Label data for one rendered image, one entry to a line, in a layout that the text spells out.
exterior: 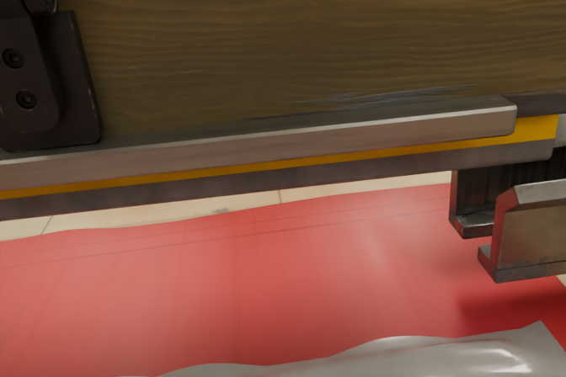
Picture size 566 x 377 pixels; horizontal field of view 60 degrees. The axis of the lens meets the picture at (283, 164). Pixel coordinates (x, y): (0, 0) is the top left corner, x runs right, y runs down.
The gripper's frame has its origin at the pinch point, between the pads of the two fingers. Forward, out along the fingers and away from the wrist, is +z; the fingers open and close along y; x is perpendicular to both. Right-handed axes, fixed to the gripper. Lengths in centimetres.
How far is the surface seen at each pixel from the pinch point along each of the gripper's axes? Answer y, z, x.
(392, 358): 2.2, 13.1, 11.0
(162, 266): -7.3, 13.8, 0.0
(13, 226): -14.3, 13.8, -11.3
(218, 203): -13.9, 13.7, 3.2
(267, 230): -9.6, 13.7, 6.4
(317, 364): 1.7, 13.5, 7.9
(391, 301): -1.8, 13.7, 12.2
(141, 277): -6.5, 13.8, -1.0
